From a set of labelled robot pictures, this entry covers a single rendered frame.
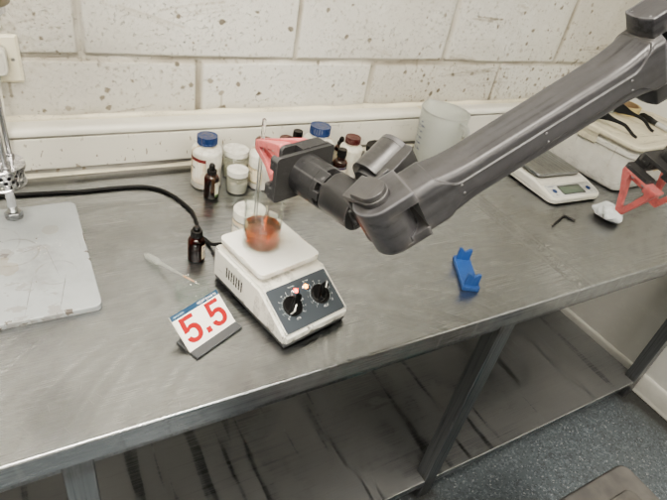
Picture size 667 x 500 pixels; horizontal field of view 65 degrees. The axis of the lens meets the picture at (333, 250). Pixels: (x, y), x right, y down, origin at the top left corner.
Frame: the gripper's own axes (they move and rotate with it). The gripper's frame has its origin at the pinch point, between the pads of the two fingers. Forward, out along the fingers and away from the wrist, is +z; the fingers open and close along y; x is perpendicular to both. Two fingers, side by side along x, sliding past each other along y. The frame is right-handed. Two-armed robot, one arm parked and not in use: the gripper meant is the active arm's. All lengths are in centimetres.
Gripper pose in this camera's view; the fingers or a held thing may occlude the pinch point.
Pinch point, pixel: (261, 145)
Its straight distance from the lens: 76.2
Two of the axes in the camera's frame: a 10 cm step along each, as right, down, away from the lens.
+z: -7.0, -5.1, 5.0
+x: -1.6, 8.0, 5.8
